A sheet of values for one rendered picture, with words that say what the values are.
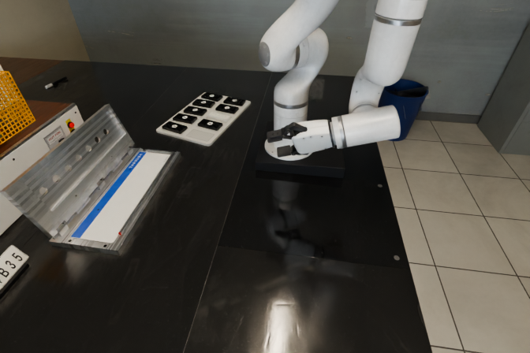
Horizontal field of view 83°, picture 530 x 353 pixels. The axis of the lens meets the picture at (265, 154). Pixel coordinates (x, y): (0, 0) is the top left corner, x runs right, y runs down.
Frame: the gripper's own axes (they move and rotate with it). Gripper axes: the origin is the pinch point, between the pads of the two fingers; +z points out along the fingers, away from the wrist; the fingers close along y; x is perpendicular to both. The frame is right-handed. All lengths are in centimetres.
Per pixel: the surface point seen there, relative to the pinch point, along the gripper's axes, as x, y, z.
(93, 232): 19, 4, 54
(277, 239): 22.7, -13.6, 5.0
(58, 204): 12, 11, 61
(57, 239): 21, 8, 62
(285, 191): 5.8, -22.6, 3.5
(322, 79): -75, -68, -13
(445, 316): 48, -126, -52
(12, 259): 26, 15, 67
